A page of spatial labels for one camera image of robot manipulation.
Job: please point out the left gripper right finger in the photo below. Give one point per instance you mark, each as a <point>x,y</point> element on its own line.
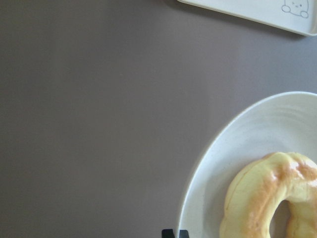
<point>183,234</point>

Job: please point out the cream rabbit tray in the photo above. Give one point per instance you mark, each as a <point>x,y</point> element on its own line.
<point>297,16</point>

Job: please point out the glazed donut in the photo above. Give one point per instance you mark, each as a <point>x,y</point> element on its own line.
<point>258,189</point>

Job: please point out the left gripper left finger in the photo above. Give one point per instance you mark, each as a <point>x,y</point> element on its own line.
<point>167,233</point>

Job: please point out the white round plate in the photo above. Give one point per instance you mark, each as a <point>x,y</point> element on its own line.
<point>286,122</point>

